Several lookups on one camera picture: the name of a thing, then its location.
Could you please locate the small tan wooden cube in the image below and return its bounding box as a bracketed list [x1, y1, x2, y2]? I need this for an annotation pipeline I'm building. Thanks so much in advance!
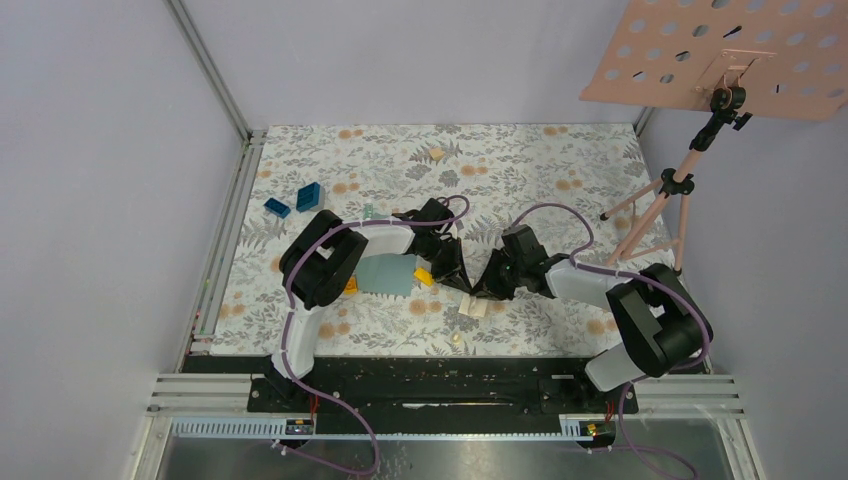
[429, 148, 445, 161]

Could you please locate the pink music stand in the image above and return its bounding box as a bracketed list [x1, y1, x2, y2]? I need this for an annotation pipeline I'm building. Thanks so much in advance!
[581, 1, 847, 262]

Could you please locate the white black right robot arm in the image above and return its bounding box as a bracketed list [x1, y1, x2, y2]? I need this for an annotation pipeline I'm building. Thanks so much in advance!
[471, 225, 713, 412]

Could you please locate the small orange lego brick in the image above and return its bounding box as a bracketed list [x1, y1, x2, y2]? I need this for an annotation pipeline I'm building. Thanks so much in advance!
[343, 276, 359, 295]

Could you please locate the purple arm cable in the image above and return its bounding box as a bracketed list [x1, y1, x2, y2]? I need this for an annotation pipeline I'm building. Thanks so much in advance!
[510, 202, 715, 480]
[271, 194, 472, 478]

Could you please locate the tan lined letter paper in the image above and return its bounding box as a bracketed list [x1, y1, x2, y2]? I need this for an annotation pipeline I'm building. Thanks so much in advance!
[458, 294, 489, 318]

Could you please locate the aluminium frame post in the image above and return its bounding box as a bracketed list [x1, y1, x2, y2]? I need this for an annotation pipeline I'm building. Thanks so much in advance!
[163, 0, 252, 142]

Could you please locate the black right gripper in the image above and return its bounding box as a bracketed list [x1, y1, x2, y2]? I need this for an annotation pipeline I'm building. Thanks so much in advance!
[470, 248, 526, 302]

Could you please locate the large blue lego brick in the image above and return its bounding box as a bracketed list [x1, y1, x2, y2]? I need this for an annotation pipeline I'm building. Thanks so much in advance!
[296, 182, 325, 212]

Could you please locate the teal paper envelope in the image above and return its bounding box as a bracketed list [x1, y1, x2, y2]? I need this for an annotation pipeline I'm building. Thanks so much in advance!
[353, 218, 416, 297]

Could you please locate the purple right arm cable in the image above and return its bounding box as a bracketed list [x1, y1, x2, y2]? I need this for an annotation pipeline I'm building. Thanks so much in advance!
[510, 202, 715, 480]

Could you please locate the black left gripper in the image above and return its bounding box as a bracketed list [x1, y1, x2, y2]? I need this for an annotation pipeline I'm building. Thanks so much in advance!
[421, 235, 471, 294]

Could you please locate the white slotted cable duct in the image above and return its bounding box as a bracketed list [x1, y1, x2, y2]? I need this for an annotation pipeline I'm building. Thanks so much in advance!
[170, 415, 601, 442]

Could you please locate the floral patterned table mat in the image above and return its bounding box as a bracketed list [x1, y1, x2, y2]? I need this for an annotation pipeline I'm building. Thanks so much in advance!
[210, 124, 649, 356]

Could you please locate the yellow rectangular block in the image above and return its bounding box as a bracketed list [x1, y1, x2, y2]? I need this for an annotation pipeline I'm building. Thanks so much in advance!
[413, 267, 436, 287]

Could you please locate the green white glue stick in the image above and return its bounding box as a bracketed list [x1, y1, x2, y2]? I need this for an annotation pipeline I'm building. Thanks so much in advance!
[362, 203, 374, 220]

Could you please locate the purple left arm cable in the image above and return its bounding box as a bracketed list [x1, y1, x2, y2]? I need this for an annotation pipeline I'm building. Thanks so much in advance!
[271, 194, 472, 478]

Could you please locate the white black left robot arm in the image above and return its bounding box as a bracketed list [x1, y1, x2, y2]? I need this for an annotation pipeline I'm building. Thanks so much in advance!
[265, 198, 471, 411]

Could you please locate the small blue lego brick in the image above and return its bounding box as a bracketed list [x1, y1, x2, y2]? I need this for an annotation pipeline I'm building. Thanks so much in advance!
[263, 198, 291, 219]

